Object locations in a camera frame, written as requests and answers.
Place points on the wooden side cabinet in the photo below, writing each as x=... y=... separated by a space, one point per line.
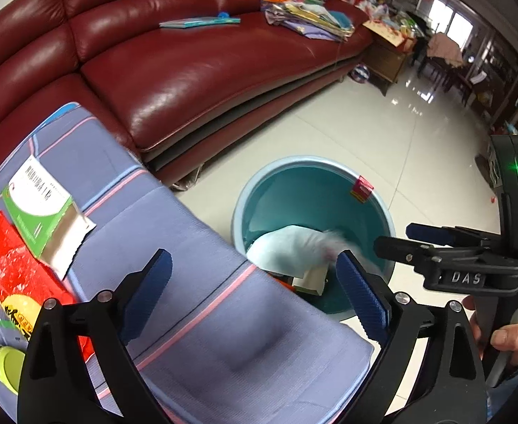
x=388 y=54

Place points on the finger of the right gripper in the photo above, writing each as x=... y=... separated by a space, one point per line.
x=452 y=236
x=424 y=258

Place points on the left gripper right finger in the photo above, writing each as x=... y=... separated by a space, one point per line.
x=450 y=386

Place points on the red label on bin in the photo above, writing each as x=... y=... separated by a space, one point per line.
x=362 y=189

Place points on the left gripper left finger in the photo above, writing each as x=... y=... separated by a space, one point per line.
x=55 y=385

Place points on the clear plastic bag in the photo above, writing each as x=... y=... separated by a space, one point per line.
x=334 y=244

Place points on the green lidded white bottle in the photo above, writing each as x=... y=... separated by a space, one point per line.
x=11 y=366

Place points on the red yellow snack bag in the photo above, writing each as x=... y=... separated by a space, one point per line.
x=25 y=282

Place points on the small ball under sofa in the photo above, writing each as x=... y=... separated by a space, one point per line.
x=360 y=73

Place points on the pile of colourful bags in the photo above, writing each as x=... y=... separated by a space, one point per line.
x=311 y=18

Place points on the teal round trash bin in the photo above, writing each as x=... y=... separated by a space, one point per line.
x=311 y=192

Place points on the white paper sheet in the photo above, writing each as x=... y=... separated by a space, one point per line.
x=291 y=251

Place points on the teal book on sofa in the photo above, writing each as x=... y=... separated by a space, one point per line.
x=221 y=19

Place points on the white green tissue box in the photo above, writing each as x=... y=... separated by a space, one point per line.
x=46 y=216

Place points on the dark red leather sofa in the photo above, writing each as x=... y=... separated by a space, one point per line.
x=175 y=98

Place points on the person right hand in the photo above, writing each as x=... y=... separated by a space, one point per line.
x=504 y=339

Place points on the blue plaid tablecloth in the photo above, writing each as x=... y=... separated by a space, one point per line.
x=225 y=343

